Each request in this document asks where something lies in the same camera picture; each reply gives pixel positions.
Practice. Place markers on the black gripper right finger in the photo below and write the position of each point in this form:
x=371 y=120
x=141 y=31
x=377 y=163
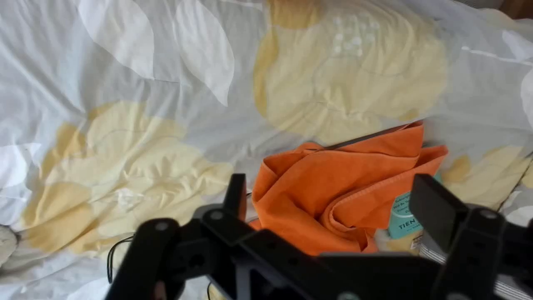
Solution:
x=444 y=213

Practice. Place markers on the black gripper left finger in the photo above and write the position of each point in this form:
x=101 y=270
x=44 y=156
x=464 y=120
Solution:
x=227 y=220

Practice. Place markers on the teal book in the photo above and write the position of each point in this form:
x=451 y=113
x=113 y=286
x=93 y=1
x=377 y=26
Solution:
x=402 y=220

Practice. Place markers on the orange cloth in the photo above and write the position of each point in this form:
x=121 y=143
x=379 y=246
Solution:
x=326 y=200

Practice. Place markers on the white yellow floral duvet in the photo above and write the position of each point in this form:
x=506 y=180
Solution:
x=114 y=111

